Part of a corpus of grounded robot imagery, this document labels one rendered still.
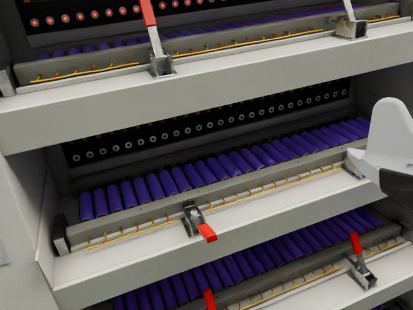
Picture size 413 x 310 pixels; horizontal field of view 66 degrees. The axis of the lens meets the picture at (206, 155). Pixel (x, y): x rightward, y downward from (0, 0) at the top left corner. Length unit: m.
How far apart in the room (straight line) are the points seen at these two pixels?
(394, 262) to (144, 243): 0.46
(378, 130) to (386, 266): 0.47
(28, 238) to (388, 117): 0.35
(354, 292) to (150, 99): 0.46
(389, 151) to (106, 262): 0.33
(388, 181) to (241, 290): 0.39
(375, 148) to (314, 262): 0.40
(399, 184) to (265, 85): 0.23
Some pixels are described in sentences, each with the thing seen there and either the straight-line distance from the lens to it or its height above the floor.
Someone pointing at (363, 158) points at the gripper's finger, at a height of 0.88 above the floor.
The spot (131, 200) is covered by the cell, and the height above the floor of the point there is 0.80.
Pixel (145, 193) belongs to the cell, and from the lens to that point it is 0.47.
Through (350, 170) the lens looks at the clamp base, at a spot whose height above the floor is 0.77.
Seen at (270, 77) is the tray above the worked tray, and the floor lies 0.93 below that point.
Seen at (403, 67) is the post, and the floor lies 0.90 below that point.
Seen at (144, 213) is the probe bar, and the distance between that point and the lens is 0.44.
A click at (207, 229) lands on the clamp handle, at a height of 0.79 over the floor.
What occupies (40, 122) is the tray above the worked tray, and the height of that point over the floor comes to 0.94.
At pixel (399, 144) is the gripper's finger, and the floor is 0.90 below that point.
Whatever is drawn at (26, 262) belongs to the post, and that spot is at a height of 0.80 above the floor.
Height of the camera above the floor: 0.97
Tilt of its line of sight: 16 degrees down
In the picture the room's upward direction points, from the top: 11 degrees counter-clockwise
